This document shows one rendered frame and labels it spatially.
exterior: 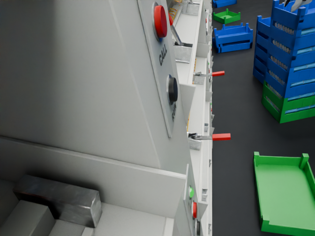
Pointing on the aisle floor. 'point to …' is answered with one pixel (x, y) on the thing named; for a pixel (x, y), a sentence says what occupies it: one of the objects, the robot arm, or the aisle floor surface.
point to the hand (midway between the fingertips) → (288, 5)
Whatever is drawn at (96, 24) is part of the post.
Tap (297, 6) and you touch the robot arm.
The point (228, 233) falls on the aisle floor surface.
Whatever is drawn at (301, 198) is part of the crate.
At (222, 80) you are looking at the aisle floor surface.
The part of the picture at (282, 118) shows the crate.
